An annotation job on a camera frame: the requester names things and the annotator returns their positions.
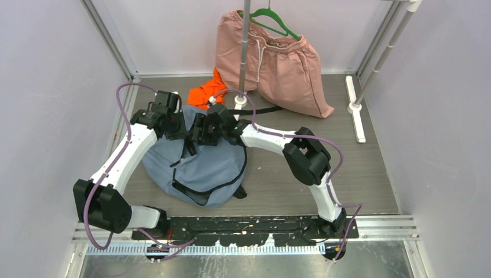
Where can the left rack pole with foot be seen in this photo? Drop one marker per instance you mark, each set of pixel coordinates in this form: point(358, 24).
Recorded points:
point(240, 100)

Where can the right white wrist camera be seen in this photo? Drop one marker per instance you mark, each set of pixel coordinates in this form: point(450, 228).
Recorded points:
point(211, 101)

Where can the orange cloth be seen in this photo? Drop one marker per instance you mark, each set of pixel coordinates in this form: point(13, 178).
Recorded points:
point(199, 96)

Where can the green clothes hanger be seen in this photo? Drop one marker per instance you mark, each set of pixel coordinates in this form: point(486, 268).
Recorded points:
point(284, 30)

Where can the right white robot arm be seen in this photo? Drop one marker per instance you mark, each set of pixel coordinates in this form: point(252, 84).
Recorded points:
point(307, 158)

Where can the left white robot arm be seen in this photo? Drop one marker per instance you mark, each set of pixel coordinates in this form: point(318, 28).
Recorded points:
point(99, 200)

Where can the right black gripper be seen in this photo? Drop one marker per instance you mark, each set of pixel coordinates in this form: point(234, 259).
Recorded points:
point(201, 120)

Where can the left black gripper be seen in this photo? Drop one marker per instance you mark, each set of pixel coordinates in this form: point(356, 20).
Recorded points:
point(182, 134)

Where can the rack pole with foot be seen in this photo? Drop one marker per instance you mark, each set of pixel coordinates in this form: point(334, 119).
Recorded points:
point(240, 100)
point(391, 28)

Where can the blue student backpack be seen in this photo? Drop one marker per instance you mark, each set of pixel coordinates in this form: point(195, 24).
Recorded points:
point(202, 175)

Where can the pink shorts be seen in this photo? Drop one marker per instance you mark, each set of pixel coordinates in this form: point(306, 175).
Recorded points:
point(285, 71)

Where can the right rack pole with foot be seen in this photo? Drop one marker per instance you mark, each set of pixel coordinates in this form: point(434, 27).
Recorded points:
point(391, 28)

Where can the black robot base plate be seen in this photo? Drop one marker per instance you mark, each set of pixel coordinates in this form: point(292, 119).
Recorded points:
point(245, 231)

